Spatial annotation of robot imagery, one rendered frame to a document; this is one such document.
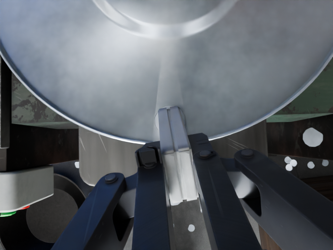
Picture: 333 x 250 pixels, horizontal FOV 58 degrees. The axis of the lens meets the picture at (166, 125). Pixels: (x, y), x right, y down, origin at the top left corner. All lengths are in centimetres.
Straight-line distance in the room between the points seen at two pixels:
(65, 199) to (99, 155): 86
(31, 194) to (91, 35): 29
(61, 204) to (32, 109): 72
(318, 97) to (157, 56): 23
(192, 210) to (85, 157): 82
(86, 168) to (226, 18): 15
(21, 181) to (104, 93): 25
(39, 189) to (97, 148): 28
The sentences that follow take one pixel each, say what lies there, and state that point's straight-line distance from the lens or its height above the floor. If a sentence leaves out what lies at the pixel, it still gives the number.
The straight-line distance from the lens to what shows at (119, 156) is 23.
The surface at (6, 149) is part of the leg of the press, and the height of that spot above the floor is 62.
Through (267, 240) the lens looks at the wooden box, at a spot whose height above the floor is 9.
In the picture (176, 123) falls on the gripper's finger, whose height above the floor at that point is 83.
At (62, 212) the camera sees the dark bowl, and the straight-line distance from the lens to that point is 109.
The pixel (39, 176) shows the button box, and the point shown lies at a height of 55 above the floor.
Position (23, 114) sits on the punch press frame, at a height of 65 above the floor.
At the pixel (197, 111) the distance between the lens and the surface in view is 22.
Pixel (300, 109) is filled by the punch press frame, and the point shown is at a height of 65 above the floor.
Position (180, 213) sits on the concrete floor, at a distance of 103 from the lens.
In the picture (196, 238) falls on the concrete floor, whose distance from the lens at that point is 105.
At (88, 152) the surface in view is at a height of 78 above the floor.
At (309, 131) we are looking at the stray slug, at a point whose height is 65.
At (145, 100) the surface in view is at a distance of 22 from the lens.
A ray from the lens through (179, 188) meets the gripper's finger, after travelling 15.
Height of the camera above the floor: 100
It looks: 86 degrees down
